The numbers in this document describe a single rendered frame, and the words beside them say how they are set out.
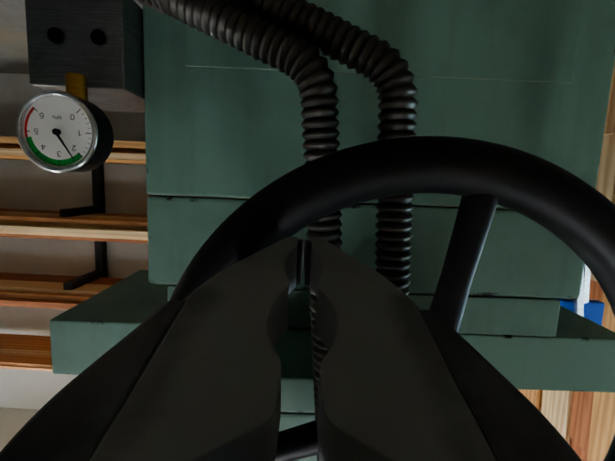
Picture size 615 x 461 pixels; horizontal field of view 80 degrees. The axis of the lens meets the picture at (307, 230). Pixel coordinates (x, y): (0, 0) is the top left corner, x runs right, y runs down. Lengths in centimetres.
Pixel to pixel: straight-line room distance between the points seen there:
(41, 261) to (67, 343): 316
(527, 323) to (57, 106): 47
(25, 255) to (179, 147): 335
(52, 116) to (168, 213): 12
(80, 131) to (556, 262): 45
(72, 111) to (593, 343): 53
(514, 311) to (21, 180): 349
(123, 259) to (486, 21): 306
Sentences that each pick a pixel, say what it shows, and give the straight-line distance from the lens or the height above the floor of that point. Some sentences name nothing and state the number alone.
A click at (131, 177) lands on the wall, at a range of 314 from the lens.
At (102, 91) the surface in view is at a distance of 39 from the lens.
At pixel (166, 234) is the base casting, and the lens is 39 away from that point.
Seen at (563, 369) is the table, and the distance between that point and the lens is 49.
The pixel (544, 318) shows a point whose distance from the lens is 46.
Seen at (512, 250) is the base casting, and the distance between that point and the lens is 42.
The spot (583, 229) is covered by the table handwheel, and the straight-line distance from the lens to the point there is 22.
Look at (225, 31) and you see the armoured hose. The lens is 27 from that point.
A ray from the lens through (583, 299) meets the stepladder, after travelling 134.
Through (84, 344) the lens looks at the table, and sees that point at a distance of 46.
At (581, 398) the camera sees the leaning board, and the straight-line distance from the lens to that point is 235.
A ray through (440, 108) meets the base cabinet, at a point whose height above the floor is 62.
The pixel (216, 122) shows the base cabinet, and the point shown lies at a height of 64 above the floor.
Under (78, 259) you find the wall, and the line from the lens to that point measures 344.
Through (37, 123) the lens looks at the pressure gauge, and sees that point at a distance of 37.
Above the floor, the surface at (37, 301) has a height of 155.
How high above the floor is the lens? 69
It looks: 8 degrees up
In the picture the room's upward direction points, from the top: 178 degrees counter-clockwise
